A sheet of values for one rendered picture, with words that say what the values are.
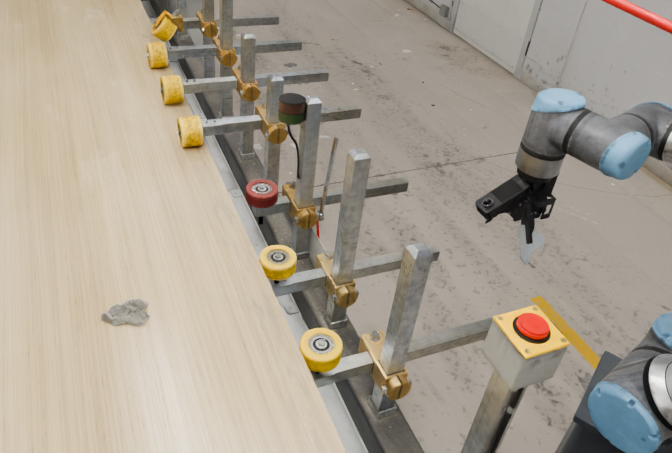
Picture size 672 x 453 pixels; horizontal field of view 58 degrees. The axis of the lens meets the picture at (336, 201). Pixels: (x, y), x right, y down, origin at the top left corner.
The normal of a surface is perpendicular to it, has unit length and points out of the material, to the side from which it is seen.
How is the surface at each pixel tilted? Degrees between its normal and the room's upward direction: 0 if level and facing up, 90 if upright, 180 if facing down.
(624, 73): 90
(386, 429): 0
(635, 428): 94
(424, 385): 0
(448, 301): 0
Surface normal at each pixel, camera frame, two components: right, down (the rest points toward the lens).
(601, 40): -0.91, 0.16
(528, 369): 0.39, 0.58
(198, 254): 0.10, -0.80
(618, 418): -0.79, 0.36
